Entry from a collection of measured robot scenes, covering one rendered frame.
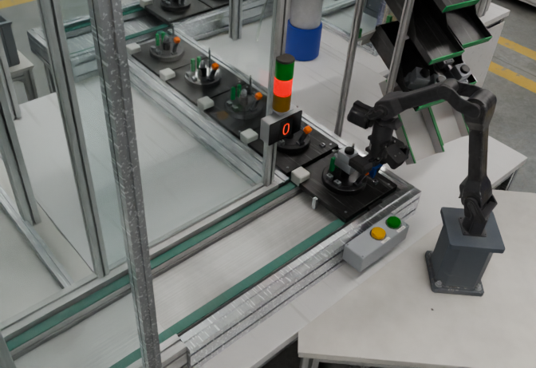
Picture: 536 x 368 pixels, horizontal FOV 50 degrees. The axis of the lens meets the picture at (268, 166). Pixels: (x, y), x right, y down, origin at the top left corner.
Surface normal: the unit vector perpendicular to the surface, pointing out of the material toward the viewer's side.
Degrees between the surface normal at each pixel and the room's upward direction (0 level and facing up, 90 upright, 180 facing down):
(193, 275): 0
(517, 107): 1
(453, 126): 45
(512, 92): 0
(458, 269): 90
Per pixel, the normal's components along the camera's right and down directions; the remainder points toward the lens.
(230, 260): 0.06, -0.76
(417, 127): 0.41, -0.13
